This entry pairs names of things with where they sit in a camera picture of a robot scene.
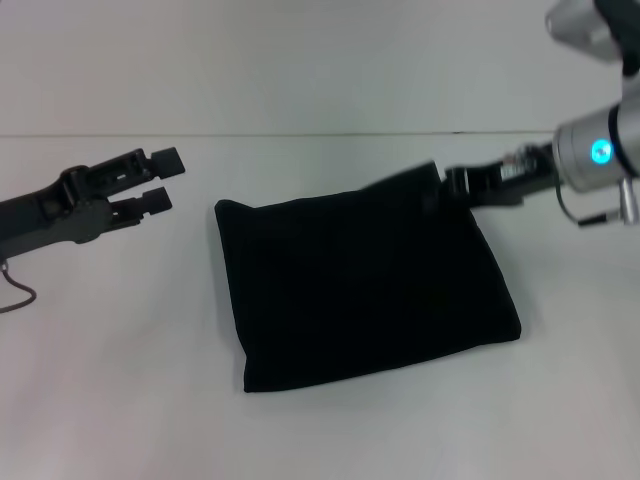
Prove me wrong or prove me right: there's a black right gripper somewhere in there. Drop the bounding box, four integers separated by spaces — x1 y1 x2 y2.
443 142 562 210

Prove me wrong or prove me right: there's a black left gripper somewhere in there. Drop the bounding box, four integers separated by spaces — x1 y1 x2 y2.
0 146 186 263

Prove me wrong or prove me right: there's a black shirt with FREE print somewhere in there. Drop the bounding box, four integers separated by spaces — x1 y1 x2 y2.
213 159 524 395

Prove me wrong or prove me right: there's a right gripper cable with plug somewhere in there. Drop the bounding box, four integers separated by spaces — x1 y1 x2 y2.
554 178 640 230

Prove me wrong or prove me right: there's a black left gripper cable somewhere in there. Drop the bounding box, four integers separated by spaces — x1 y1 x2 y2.
0 259 38 314

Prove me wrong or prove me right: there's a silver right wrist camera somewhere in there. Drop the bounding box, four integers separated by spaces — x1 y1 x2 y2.
544 0 640 101

